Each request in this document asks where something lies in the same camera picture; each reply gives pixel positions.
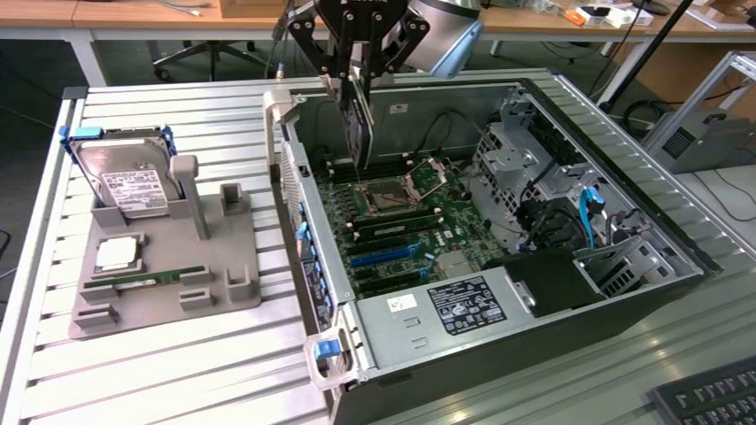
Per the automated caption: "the silver chipset heat sink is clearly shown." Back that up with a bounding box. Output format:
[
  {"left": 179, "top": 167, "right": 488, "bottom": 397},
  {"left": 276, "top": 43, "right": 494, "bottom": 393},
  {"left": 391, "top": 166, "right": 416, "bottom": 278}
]
[{"left": 436, "top": 254, "right": 482, "bottom": 281}]

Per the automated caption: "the green motherboard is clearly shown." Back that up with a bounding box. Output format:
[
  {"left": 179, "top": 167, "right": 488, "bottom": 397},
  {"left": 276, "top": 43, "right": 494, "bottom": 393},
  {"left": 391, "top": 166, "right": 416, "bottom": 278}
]
[{"left": 310, "top": 150, "right": 515, "bottom": 300}]

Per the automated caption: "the CPU socket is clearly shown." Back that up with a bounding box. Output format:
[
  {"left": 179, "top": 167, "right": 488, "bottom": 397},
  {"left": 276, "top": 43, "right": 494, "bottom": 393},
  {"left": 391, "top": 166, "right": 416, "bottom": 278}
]
[{"left": 363, "top": 179, "right": 415, "bottom": 218}]

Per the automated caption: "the black office chair base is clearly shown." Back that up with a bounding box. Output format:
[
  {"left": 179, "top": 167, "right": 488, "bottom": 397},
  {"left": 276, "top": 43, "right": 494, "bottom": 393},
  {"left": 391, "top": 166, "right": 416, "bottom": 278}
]
[{"left": 151, "top": 39, "right": 279, "bottom": 83}]

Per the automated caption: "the grey computer tower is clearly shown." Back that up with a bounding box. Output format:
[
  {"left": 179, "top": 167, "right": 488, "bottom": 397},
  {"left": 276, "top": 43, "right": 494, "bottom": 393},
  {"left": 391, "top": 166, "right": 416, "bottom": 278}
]
[{"left": 643, "top": 105, "right": 756, "bottom": 174}]

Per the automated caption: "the grey metal disk bay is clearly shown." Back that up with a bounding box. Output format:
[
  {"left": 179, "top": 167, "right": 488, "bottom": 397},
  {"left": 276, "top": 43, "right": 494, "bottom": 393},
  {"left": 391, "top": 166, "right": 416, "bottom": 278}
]
[{"left": 572, "top": 234, "right": 692, "bottom": 305}]

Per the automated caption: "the black expansion slot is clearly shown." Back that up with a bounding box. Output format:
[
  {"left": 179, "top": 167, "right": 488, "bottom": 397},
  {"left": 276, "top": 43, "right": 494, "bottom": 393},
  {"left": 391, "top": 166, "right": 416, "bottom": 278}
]
[
  {"left": 344, "top": 238, "right": 412, "bottom": 257},
  {"left": 354, "top": 270, "right": 424, "bottom": 287},
  {"left": 358, "top": 282, "right": 427, "bottom": 298}
]

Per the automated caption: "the brown wooden box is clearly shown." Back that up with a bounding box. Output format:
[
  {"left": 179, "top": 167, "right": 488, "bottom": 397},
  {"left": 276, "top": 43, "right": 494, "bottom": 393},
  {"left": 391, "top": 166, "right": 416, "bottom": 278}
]
[{"left": 222, "top": 0, "right": 292, "bottom": 19}]

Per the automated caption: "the silver CPU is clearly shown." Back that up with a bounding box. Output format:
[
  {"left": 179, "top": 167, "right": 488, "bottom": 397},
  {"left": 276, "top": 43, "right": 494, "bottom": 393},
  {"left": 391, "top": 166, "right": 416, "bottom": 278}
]
[{"left": 96, "top": 237, "right": 144, "bottom": 272}]

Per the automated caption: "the metal socket cover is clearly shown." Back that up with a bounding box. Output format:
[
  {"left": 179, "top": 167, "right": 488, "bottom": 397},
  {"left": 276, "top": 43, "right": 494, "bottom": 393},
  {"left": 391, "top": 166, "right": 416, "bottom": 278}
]
[{"left": 400, "top": 157, "right": 455, "bottom": 199}]

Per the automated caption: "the graphics card with metal bracket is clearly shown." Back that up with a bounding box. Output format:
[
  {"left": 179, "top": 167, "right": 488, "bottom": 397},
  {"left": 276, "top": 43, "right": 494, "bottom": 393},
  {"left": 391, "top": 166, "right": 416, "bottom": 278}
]
[{"left": 322, "top": 42, "right": 379, "bottom": 169}]

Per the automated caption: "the black tripod pole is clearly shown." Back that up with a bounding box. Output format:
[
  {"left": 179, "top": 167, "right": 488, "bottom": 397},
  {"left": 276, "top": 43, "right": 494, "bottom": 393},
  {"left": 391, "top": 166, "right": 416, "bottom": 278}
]
[{"left": 596, "top": 0, "right": 696, "bottom": 107}]

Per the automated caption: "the hard disk in blue carrier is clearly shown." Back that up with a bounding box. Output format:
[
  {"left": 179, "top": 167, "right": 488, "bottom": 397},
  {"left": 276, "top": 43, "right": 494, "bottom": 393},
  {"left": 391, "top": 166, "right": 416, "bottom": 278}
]
[{"left": 58, "top": 125, "right": 182, "bottom": 220}]

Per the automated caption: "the grey plastic parts rack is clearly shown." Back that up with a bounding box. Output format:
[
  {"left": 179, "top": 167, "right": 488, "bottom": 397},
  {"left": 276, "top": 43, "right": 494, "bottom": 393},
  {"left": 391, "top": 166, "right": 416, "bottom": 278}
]
[{"left": 68, "top": 153, "right": 266, "bottom": 341}]

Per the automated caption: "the grey metal drive cage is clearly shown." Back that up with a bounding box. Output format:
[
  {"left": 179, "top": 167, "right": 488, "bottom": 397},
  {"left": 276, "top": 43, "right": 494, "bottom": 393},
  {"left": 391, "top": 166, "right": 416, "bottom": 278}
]
[{"left": 471, "top": 95, "right": 598, "bottom": 249}]

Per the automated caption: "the open black PC case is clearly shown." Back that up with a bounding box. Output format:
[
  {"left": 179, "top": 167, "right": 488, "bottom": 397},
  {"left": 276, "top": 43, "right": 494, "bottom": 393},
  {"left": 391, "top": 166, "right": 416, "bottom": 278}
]
[{"left": 263, "top": 77, "right": 726, "bottom": 425}]

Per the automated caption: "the green RAM stick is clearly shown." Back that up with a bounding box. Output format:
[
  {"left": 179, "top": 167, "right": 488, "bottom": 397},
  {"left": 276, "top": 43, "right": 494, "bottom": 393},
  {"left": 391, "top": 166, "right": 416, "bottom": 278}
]
[{"left": 91, "top": 268, "right": 186, "bottom": 290}]

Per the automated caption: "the wooden top desk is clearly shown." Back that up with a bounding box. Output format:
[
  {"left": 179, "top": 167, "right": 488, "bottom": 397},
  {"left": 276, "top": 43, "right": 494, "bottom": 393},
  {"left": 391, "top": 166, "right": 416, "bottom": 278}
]
[
  {"left": 0, "top": 0, "right": 344, "bottom": 88},
  {"left": 476, "top": 0, "right": 756, "bottom": 107}
]

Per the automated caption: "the black installed RAM stick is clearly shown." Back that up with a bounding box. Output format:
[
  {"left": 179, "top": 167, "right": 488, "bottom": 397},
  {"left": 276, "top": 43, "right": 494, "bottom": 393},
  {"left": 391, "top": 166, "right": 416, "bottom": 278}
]
[{"left": 352, "top": 214, "right": 443, "bottom": 243}]

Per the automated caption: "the black keyboard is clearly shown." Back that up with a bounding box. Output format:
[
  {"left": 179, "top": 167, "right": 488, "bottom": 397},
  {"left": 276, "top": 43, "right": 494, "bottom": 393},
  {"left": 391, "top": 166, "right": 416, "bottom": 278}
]
[{"left": 647, "top": 356, "right": 756, "bottom": 425}]

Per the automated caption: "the grey power supply unit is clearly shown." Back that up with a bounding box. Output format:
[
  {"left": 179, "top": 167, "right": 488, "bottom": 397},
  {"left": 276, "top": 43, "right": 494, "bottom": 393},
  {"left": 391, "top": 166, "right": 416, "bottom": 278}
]
[{"left": 339, "top": 265, "right": 539, "bottom": 371}]

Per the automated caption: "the blue data wire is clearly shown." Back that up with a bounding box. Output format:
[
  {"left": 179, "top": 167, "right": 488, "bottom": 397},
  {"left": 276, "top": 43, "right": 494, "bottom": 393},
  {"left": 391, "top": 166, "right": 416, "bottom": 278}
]
[{"left": 582, "top": 185, "right": 608, "bottom": 250}]

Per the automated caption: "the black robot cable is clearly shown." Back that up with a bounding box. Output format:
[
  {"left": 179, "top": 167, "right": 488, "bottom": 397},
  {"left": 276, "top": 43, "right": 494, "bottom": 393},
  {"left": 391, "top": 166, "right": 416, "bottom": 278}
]
[{"left": 270, "top": 0, "right": 298, "bottom": 81}]

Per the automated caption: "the aluminium profile frame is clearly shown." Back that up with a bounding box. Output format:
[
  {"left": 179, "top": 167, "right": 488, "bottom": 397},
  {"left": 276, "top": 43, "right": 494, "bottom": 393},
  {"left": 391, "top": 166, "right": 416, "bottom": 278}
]
[{"left": 640, "top": 50, "right": 756, "bottom": 147}]

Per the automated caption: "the small white box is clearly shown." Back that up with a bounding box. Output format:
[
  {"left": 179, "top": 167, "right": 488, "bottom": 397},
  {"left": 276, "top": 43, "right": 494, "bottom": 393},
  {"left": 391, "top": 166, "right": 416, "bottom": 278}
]
[{"left": 602, "top": 8, "right": 655, "bottom": 28}]

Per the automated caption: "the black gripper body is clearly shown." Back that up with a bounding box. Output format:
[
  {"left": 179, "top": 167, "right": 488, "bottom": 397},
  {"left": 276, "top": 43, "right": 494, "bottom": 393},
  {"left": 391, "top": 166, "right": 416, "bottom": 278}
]
[{"left": 312, "top": 0, "right": 412, "bottom": 67}]

